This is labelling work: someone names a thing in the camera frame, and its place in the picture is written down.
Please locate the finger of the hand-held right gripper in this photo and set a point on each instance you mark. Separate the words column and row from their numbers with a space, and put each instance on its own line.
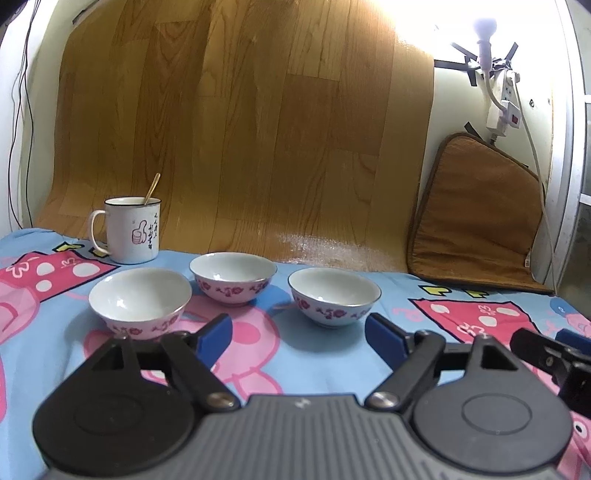
column 538, row 348
column 575, row 339

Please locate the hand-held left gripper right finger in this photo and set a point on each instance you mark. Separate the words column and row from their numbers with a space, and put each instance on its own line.
column 383, row 339

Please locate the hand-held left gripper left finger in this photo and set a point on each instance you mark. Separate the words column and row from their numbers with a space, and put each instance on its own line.
column 216, row 336

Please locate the white floral porcelain bowl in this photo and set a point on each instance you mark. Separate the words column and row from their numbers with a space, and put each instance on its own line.
column 334, row 295
column 233, row 277
column 141, row 302

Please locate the cartoon pig printed blanket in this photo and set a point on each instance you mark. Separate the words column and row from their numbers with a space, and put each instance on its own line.
column 304, row 364

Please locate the white enamel mug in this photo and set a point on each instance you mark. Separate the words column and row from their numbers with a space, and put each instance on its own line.
column 131, row 230

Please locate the brown seat cushion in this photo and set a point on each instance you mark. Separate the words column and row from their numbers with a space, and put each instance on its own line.
column 475, row 217

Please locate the gold metal spoon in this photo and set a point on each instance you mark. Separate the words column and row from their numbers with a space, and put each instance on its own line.
column 151, row 188

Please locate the frosted glass sliding door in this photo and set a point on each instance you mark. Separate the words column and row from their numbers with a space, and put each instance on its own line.
column 570, row 138

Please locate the wood-pattern vinyl sheet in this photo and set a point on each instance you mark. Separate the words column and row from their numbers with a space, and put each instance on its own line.
column 240, row 129

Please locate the black tape strip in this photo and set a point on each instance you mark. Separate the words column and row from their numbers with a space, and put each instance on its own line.
column 455, row 64
column 510, row 50
column 472, row 128
column 463, row 50

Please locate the white power strip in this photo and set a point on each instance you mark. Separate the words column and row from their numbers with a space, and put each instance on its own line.
column 509, row 85

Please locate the white gooseneck bulb lamp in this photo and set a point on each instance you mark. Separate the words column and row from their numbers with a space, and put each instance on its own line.
column 485, row 32

